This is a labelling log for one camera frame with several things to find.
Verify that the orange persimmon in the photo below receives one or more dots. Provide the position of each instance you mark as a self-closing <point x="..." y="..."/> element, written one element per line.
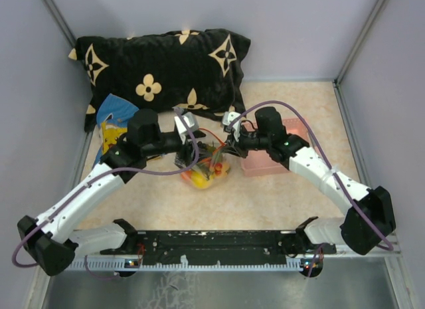
<point x="186" y="175"/>

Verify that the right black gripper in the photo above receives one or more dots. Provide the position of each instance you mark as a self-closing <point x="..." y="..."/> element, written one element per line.
<point x="232" y="146"/>

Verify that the dark blue grapes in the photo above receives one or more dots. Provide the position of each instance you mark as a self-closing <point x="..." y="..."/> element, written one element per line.
<point x="205" y="150"/>

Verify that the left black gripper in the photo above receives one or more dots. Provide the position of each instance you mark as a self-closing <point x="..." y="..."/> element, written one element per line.
<point x="184" y="155"/>

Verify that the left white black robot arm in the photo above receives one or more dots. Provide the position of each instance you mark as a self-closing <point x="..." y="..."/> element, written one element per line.
<point x="52" y="238"/>

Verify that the yellow lemon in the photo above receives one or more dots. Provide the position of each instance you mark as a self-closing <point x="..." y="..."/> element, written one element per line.
<point x="200" y="181"/>

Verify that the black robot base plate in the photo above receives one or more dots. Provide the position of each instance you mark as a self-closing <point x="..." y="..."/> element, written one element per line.
<point x="216" y="247"/>

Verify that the clear orange zip top bag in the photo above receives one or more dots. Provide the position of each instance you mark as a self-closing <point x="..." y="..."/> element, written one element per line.
<point x="217" y="142"/>

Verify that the aluminium frame rail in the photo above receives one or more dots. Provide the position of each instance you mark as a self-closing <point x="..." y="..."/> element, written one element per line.
<point x="132" y="263"/>

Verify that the red strawberries with leaves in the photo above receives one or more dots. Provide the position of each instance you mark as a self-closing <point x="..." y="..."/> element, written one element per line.
<point x="207" y="165"/>

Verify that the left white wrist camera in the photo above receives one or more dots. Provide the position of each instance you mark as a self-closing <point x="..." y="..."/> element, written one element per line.
<point x="184" y="124"/>

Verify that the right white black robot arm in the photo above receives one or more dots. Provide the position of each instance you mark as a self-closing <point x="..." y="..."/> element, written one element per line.
<point x="368" y="216"/>

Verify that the blue Pikachu cloth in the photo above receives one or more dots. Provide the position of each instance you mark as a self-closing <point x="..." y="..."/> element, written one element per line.
<point x="112" y="121"/>

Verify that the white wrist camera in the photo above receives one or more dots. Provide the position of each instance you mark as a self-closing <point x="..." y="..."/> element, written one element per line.
<point x="231" y="124"/>
<point x="184" y="124"/>

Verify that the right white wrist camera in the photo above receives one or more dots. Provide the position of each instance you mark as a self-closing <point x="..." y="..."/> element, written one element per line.
<point x="231" y="124"/>

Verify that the pink plastic basket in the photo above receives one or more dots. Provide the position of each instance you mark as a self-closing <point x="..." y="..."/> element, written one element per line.
<point x="259" y="163"/>

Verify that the black floral plush pillow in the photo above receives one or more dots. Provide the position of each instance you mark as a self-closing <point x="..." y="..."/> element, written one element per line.
<point x="200" y="71"/>

